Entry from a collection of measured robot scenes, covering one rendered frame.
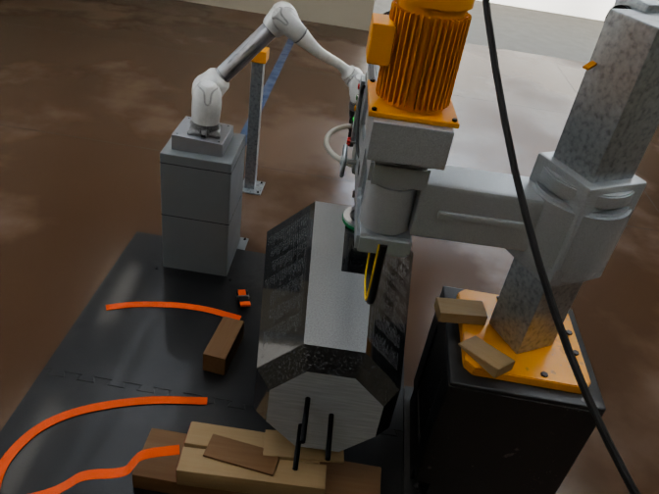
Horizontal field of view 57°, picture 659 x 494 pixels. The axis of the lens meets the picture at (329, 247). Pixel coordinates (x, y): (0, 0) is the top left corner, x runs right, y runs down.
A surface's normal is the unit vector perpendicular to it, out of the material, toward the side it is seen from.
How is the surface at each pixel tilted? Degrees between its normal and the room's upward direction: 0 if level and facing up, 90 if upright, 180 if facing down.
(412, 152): 90
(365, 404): 90
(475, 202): 90
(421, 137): 90
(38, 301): 0
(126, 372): 0
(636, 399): 0
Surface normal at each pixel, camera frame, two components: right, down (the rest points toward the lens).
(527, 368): 0.13, -0.81
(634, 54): -0.91, 0.14
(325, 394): -0.07, 0.57
